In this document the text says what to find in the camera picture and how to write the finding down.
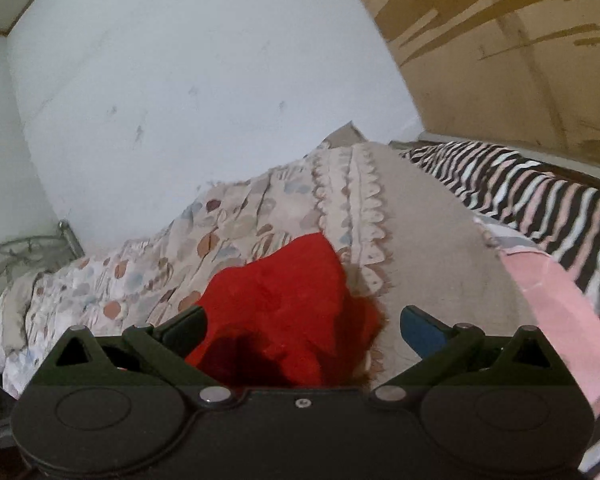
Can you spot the circle-patterned blanket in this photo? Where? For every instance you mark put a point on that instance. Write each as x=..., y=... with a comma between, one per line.
x=260, y=210

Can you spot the beige pillow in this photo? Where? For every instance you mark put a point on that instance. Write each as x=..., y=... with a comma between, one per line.
x=17, y=310

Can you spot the metal bed headboard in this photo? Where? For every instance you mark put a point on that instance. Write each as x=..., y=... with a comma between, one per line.
x=70, y=240

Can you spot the red cloth garment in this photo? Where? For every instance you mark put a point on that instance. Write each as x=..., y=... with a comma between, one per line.
x=280, y=300

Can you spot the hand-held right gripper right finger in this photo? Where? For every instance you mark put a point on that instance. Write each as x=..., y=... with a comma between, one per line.
x=420, y=334

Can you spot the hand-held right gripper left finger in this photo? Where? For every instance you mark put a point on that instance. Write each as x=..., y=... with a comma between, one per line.
x=182, y=332

